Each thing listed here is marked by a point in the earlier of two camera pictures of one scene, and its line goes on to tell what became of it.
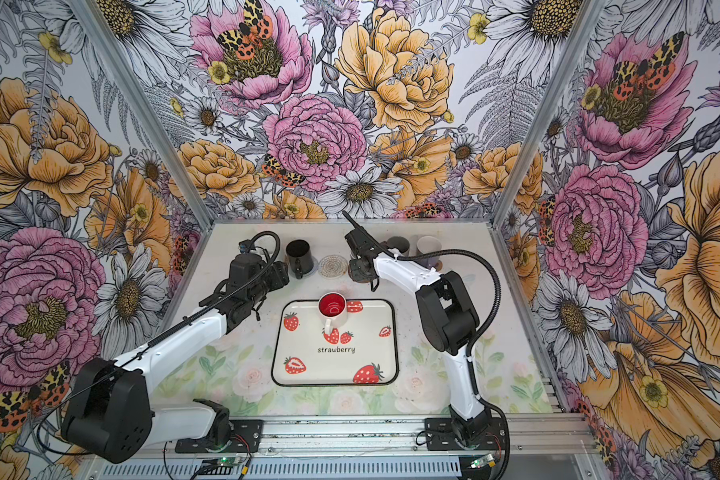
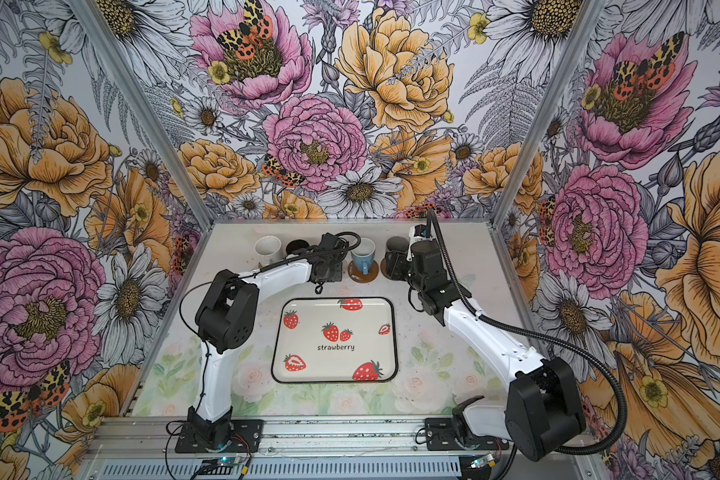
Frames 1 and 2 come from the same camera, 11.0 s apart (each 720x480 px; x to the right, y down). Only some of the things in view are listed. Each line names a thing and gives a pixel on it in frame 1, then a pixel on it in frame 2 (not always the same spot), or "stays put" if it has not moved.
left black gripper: x=278 y=275 to x=336 y=276
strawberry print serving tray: x=361 y=351 stays put
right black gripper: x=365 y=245 to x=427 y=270
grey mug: x=398 y=242 stays put
